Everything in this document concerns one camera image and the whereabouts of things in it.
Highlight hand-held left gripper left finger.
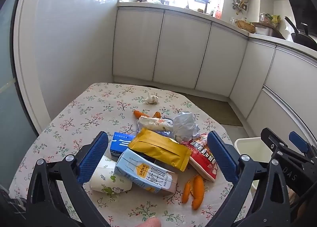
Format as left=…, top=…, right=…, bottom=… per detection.
left=26, top=130, right=111, bottom=227

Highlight white paper cup green print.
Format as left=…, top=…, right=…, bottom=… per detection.
left=89, top=155, right=133, bottom=194

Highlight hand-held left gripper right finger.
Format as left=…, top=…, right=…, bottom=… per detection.
left=205, top=131, right=291, bottom=227

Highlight woven basket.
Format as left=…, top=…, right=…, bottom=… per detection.
left=235, top=19, right=255, bottom=33

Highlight yellow snack packet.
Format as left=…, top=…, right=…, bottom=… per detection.
left=127, top=128, right=192, bottom=172

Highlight floral tablecloth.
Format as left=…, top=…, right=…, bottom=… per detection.
left=9, top=82, right=253, bottom=227

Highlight yellow green food bags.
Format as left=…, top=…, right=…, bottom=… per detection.
left=260, top=13, right=281, bottom=31

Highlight small orange carrot peel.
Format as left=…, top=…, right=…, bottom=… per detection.
left=181, top=179, right=195, bottom=204

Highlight white roll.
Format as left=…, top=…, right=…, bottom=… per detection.
left=137, top=115, right=175, bottom=132

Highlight white cabinet door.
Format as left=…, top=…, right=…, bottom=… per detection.
left=113, top=9, right=164, bottom=81
left=195, top=23, right=248, bottom=97
left=153, top=11, right=212, bottom=89

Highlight white kitchen countertop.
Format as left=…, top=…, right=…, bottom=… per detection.
left=117, top=2, right=317, bottom=52

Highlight water heater pipes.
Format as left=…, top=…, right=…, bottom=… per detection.
left=231, top=0, right=248, bottom=14

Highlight metal sink basin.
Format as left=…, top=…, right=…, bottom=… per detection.
left=251, top=22, right=285, bottom=40

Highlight person's left hand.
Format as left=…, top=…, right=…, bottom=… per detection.
left=140, top=217, right=161, bottom=227

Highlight black frying pan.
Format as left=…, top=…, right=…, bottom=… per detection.
left=284, top=16, right=317, bottom=50

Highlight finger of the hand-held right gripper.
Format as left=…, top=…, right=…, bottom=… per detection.
left=261, top=127, right=310, bottom=165
left=288, top=131, right=317, bottom=160

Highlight white trash bin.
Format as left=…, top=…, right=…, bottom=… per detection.
left=234, top=137, right=273, bottom=193

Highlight white side kitchen cabinet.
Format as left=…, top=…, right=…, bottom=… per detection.
left=229, top=39, right=317, bottom=148

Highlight frosted glass door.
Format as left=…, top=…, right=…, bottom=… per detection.
left=0, top=0, right=40, bottom=188

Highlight light blue milk carton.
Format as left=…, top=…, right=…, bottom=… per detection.
left=114, top=148, right=179, bottom=196

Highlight blue cardboard box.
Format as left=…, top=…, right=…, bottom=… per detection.
left=110, top=132, right=136, bottom=160

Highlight red noodle packet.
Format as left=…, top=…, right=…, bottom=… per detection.
left=182, top=133, right=220, bottom=182

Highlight large orange carrot peel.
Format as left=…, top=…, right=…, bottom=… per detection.
left=192, top=175, right=205, bottom=211

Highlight small white tissue wad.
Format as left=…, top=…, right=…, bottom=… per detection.
left=144, top=93, right=159, bottom=105

